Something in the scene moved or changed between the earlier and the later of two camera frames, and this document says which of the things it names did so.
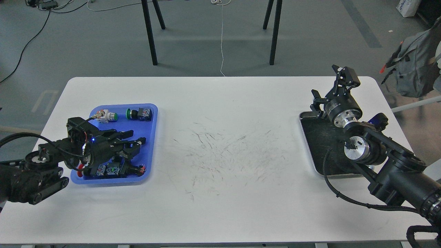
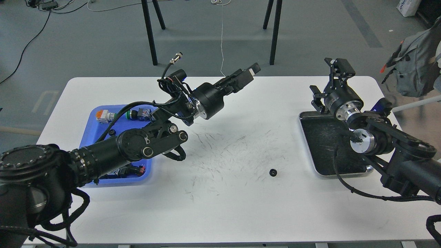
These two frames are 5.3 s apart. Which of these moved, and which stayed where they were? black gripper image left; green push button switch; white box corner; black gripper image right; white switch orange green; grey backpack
Moved: black gripper image left; black gripper image right
Stayed: green push button switch; grey backpack; white box corner; white switch orange green
